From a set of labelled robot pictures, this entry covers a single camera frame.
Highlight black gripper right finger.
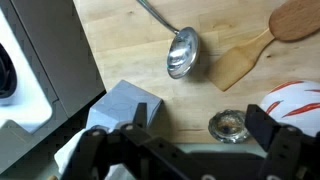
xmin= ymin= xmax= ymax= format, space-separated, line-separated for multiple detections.
xmin=245 ymin=104 xmax=281 ymax=151

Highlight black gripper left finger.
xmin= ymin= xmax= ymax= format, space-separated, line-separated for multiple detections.
xmin=133 ymin=103 xmax=147 ymax=129

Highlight white red utensil holder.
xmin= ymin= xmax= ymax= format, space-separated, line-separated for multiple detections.
xmin=260 ymin=80 xmax=320 ymax=137

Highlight blue tissue box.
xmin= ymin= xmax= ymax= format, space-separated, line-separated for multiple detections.
xmin=86 ymin=80 xmax=162 ymax=131

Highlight small glass dish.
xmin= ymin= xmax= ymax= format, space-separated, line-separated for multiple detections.
xmin=208 ymin=109 xmax=250 ymax=144

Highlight white tissue paper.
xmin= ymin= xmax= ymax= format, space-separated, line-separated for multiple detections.
xmin=54 ymin=129 xmax=134 ymax=180

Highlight white stove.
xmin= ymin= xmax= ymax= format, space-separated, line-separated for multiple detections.
xmin=0 ymin=0 xmax=106 ymax=173

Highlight wooden spatula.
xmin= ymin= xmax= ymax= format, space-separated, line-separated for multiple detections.
xmin=207 ymin=0 xmax=320 ymax=91

